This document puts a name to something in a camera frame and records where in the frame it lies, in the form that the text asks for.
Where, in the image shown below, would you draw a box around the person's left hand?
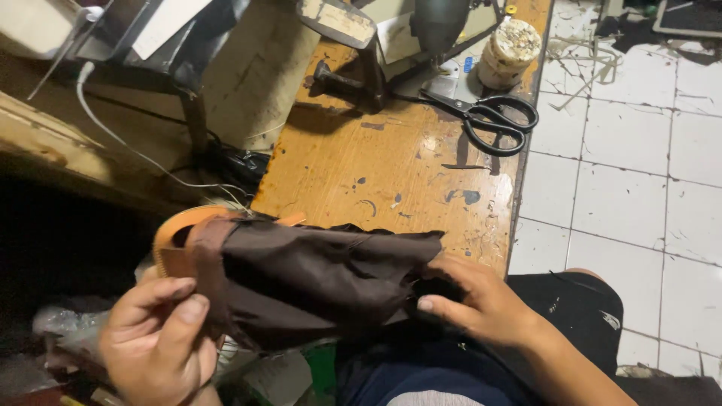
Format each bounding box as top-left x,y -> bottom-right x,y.
99,270 -> 220,406

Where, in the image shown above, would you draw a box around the person's right hand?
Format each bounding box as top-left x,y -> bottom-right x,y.
417,255 -> 543,348

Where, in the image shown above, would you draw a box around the dark brown fabric bag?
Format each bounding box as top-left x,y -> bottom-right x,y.
186,216 -> 447,351

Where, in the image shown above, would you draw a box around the person's black shorts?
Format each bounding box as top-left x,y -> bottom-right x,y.
337,271 -> 625,406

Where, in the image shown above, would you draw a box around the clear plastic bag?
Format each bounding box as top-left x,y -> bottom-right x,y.
31,306 -> 116,364

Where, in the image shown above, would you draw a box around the person's navy shirt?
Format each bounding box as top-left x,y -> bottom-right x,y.
343,358 -> 511,406

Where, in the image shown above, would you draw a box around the green container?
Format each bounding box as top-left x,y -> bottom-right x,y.
305,343 -> 339,398

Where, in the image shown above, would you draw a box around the black cloth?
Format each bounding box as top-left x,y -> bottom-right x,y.
614,374 -> 722,406

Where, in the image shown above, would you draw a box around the black plastic bag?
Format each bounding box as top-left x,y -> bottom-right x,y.
208,140 -> 272,195

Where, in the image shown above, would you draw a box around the cream thread spool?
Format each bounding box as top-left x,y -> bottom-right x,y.
477,18 -> 543,91

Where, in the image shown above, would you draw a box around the pale strip scraps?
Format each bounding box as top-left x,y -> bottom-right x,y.
546,34 -> 624,111

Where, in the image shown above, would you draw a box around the industrial sewing machine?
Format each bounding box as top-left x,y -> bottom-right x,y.
296,0 -> 510,115

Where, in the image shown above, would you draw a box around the metal stand with black cover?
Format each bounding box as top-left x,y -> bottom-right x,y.
25,0 -> 252,156

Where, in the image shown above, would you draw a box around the black floor mat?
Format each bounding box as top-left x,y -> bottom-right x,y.
653,0 -> 722,39

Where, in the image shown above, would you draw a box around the black handled scissors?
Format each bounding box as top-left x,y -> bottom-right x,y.
419,87 -> 540,158

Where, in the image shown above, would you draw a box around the white cable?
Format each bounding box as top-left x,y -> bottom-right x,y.
75,61 -> 256,214

